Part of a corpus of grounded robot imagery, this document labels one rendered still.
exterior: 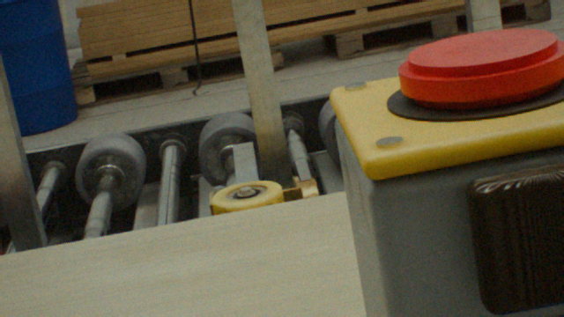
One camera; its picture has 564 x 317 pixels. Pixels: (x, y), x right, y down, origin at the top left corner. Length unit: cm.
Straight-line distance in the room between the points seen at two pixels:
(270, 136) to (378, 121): 112
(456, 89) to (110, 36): 596
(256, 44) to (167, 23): 482
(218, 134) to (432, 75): 151
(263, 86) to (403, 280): 113
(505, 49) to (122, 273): 88
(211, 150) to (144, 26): 442
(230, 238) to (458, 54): 89
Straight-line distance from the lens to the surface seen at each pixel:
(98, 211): 162
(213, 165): 178
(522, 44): 27
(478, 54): 27
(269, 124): 138
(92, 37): 620
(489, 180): 24
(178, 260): 112
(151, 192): 191
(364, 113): 27
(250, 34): 135
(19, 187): 141
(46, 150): 194
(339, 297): 97
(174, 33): 618
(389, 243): 24
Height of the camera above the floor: 129
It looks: 16 degrees down
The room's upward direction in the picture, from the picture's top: 10 degrees counter-clockwise
